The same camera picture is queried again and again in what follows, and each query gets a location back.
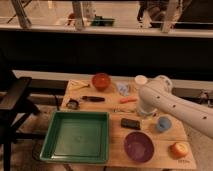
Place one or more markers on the black eraser block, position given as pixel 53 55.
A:
pixel 129 123

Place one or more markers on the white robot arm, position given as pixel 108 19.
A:
pixel 157 95

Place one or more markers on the red bowl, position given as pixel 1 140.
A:
pixel 101 81

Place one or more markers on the clear plastic bag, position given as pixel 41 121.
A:
pixel 123 88

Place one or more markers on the orange carrot toy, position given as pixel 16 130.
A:
pixel 127 100

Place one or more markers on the silver spoon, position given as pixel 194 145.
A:
pixel 116 110

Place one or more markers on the yellow banana toy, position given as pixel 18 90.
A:
pixel 75 84

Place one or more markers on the white cup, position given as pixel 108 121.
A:
pixel 140 80

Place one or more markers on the small black metal clip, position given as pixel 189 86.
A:
pixel 73 104

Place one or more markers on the green plastic tray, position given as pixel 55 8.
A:
pixel 77 137

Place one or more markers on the light blue cup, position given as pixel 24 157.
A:
pixel 163 124

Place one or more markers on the black chair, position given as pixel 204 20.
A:
pixel 15 108

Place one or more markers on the orange apple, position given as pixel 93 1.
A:
pixel 179 149

